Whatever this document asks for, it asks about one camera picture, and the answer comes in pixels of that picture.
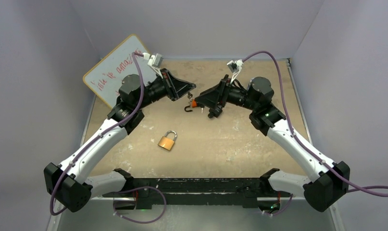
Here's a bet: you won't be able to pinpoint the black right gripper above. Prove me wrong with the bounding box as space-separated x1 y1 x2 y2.
195 76 258 111

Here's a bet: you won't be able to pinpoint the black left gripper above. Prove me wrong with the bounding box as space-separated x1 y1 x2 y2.
136 69 195 110

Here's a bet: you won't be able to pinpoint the orange padlock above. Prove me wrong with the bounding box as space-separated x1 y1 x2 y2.
184 100 198 112

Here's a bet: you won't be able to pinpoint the brass padlock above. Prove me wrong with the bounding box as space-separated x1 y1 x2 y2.
158 130 177 151

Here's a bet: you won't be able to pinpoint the small silver keys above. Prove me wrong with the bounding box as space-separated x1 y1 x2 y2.
187 92 193 104

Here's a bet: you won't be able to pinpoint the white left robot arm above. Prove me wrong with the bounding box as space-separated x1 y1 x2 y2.
43 68 196 216

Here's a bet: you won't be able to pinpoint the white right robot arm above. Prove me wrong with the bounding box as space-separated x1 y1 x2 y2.
194 76 350 212

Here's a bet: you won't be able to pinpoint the whiteboard with red writing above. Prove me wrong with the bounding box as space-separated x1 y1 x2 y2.
83 34 147 108

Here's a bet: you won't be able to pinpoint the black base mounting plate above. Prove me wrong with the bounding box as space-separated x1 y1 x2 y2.
103 178 289 212

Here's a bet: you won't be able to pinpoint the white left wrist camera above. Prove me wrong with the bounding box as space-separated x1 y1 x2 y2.
142 52 163 78

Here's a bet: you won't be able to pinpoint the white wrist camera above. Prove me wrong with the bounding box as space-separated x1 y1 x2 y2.
226 59 243 84
142 52 163 78

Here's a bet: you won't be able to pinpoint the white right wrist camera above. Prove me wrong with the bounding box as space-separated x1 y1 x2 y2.
226 59 243 84

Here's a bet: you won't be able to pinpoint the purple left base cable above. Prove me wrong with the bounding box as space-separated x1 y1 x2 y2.
113 187 166 224

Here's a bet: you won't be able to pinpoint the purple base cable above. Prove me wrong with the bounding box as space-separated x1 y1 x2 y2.
261 192 293 218
113 187 166 224

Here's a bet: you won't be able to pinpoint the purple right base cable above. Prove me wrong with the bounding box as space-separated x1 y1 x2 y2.
261 192 293 218

